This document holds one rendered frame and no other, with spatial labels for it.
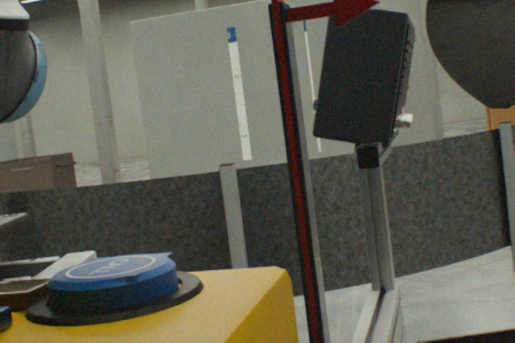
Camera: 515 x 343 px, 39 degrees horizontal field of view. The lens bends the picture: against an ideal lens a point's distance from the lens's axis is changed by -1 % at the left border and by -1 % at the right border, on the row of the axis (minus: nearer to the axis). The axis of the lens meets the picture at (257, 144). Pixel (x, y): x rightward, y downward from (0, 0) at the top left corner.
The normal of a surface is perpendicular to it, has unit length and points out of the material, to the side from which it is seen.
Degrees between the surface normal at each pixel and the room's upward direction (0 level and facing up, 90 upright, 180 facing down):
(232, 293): 0
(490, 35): 164
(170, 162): 90
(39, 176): 90
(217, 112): 90
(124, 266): 0
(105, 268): 0
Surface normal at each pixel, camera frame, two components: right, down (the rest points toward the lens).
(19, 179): -0.20, 0.07
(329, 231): 0.21, 0.03
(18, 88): 0.84, 0.31
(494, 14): 0.07, 0.98
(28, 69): 0.88, -0.11
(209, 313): -0.12, -0.99
